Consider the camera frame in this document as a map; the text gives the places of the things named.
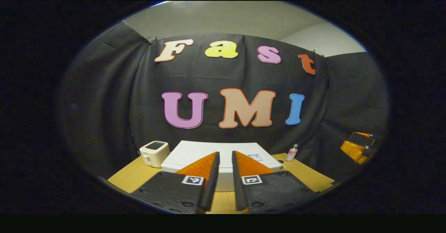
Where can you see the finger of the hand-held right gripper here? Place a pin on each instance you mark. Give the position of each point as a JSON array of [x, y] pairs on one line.
[[355, 151], [362, 139]]

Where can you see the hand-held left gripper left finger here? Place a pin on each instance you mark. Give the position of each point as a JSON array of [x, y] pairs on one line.
[[210, 191]]

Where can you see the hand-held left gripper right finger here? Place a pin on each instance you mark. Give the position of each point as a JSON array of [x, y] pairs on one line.
[[238, 191]]

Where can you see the white microwave oven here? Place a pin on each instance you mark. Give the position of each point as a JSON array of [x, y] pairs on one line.
[[195, 153]]

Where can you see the white divided condiment dish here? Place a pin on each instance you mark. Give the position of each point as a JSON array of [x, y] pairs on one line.
[[282, 167]]

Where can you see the small white pink-label bottle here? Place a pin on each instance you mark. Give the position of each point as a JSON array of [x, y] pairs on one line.
[[291, 153]]

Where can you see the white toaster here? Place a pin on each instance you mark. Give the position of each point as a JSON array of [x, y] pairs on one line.
[[155, 153]]

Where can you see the black backdrop cloth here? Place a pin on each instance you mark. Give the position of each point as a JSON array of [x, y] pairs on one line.
[[216, 76]]

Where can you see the small black cloth clip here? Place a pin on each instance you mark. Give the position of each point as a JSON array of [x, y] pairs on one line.
[[151, 40]]

